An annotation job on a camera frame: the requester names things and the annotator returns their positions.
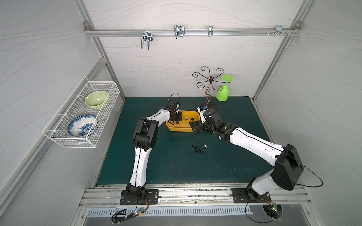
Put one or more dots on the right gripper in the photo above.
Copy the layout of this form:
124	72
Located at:
199	126

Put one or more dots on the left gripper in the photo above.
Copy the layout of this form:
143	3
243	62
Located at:
176	117

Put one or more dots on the yellow plastic storage box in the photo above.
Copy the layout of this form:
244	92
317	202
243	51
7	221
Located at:
183	125

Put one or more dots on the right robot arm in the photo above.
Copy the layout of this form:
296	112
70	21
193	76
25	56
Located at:
286	162

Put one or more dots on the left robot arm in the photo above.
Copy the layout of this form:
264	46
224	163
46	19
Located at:
144	138

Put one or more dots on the green plastic goblet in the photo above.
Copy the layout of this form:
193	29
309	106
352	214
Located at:
223	93

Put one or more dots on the brown metal cup stand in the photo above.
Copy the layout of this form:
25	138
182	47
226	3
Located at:
209	83

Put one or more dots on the green ceramic bowl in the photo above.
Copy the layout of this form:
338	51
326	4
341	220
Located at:
97	100

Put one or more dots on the metal double hook middle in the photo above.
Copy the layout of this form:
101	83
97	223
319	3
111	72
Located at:
179	31

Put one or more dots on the metal double hook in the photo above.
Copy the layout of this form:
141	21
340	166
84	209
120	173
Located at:
147	38
179	31

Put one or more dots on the metal double hook left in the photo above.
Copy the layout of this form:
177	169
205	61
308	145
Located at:
147	38

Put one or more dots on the blue white patterned plate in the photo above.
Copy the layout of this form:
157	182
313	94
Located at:
82	125

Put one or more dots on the white vent grille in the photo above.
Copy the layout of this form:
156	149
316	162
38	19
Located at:
174	211

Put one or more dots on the metal hook right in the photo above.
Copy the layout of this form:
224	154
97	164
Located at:
279	32

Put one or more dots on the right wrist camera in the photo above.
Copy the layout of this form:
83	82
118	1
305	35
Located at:
201	109

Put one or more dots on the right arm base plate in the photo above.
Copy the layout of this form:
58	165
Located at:
244	195

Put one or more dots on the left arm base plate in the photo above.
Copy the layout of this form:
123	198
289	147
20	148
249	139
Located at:
151	196

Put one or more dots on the aluminium top rail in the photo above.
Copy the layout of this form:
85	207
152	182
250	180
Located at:
203	32

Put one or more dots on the white wire basket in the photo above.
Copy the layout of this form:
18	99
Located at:
73	107

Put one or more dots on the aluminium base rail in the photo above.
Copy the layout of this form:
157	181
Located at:
194	194

